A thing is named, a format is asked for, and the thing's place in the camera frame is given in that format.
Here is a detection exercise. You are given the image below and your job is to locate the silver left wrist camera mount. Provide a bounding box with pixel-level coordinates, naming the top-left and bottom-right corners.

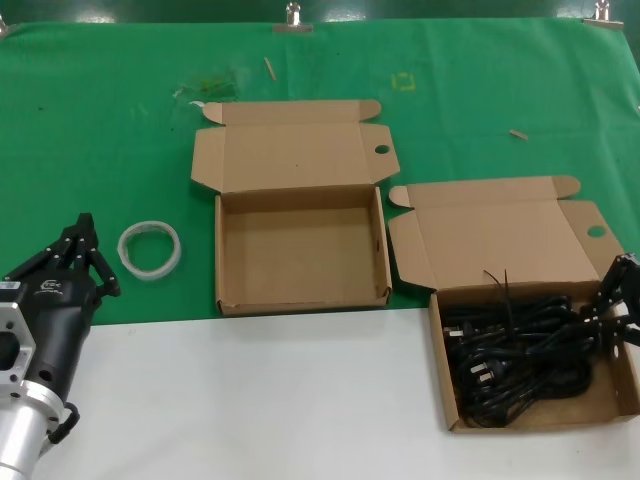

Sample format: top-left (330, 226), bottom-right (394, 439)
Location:
top-left (0, 287), bottom-right (40, 389)

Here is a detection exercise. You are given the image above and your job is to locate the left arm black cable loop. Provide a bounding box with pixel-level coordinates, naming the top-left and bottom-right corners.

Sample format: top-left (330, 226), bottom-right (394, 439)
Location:
top-left (47, 402), bottom-right (81, 446)

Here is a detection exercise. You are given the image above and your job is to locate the clear adhesive tape roll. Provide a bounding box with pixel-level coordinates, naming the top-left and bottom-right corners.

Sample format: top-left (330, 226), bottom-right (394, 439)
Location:
top-left (117, 218), bottom-right (182, 283)

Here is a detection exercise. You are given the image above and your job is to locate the cardboard box holding cables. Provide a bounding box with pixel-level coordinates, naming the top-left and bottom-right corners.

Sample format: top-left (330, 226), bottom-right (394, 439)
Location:
top-left (387, 174), bottom-right (637, 434)

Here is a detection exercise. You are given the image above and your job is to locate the green table cloth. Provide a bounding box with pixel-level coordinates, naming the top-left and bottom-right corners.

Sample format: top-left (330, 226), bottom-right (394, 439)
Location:
top-left (0, 17), bottom-right (640, 331)

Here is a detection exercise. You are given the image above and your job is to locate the wide open cardboard box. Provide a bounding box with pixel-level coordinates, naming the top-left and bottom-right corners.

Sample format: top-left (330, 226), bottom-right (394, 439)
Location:
top-left (189, 98), bottom-right (400, 317)

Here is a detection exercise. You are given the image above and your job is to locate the silver metal spring clip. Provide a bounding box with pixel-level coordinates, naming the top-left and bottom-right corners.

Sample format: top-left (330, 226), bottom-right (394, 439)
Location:
top-left (583, 0), bottom-right (625, 30)
top-left (272, 2), bottom-right (315, 35)

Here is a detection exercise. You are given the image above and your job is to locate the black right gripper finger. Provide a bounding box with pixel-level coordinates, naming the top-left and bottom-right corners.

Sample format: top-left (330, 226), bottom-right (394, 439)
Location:
top-left (592, 253), bottom-right (640, 306)
top-left (582, 309), bottom-right (640, 346)

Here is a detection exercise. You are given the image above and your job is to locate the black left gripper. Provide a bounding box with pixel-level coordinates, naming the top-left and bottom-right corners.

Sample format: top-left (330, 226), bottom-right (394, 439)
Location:
top-left (0, 213), bottom-right (121, 401)

